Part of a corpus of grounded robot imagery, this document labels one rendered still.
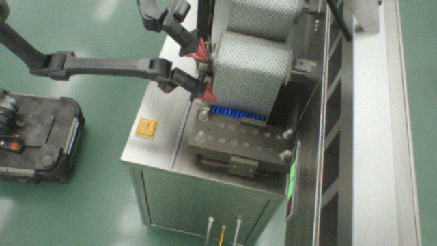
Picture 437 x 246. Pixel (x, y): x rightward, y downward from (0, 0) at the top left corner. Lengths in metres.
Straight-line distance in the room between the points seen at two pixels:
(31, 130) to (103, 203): 0.60
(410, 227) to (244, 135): 0.69
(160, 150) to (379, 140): 0.96
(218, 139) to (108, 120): 1.41
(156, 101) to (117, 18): 1.77
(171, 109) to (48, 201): 1.17
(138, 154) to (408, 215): 0.98
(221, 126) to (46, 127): 1.29
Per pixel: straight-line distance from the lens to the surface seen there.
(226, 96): 1.46
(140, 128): 1.58
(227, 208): 1.75
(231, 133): 1.46
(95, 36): 3.24
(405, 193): 1.05
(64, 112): 2.53
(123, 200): 2.45
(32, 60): 1.52
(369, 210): 0.73
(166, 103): 1.67
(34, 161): 2.41
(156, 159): 1.54
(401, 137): 1.13
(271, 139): 1.47
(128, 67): 1.41
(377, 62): 0.94
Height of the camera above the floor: 2.27
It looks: 57 degrees down
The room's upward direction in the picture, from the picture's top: 10 degrees clockwise
